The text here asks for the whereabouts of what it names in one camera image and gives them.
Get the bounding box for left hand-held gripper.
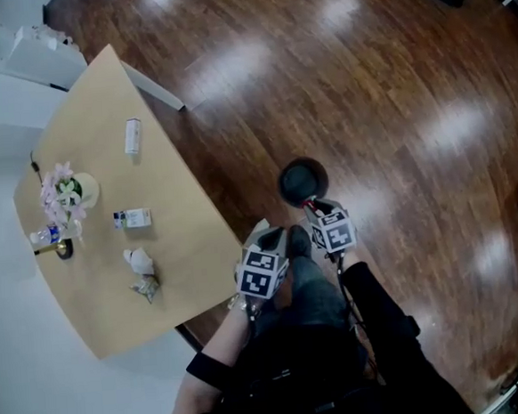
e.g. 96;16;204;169
231;225;293;303

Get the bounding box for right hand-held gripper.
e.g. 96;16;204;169
302;195;360;256

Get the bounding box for black round trash bin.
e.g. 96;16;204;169
276;154;331;210

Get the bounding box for white paper ball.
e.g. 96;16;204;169
122;246;156;277

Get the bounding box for clear plastic wrapper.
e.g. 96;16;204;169
128;274;163;306

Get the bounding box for small white blue box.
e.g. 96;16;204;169
112;207;153;231

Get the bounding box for small white plastic block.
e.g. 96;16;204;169
122;118;145;157

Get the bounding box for person's left forearm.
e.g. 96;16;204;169
158;292;280;414

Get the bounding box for person's right forearm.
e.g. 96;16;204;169
337;255;426;365

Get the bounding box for person's black shoe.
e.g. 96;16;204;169
287;223;314;261

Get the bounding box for person's jeans leg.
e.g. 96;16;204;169
262;250;354;336

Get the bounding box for black metal table leg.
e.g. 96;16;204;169
174;321;205;354

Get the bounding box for person's black jacket torso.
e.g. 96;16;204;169
147;300;477;414

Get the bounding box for pink flowers in white pot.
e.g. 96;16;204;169
36;159;103;227

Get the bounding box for white shade table lamp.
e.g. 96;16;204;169
31;239;76;264

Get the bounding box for clear plastic water bottle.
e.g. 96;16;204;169
28;219;84;247

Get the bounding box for white open box bin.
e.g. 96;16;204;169
3;20;91;95

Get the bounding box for silver bracelet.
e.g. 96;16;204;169
227;292;263;321

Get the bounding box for black lamp cable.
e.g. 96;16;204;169
28;150;43;187

